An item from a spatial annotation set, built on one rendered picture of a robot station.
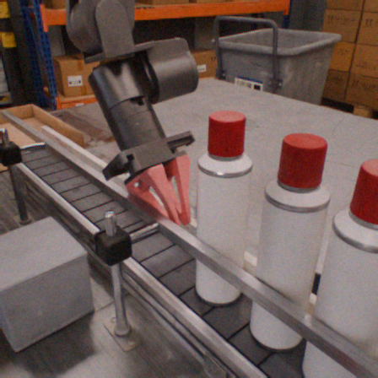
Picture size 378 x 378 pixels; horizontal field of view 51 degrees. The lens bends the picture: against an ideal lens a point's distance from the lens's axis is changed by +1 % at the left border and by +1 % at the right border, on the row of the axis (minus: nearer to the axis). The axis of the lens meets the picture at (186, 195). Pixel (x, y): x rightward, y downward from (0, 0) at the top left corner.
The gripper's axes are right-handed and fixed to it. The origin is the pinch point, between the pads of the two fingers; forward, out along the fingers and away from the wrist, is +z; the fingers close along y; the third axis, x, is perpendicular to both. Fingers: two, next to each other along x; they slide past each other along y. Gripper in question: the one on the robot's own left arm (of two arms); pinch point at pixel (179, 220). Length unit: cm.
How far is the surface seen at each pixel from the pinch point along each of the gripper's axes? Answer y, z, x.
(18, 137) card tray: 4, -36, 59
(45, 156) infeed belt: 0.3, -22.4, 35.7
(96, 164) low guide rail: 3.0, -14.5, 21.6
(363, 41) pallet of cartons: 321, -72, 133
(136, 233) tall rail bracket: -6.7, -0.7, -2.2
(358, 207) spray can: -1.2, 4.2, -23.3
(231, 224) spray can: -0.9, 2.5, -9.9
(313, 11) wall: 500, -184, 263
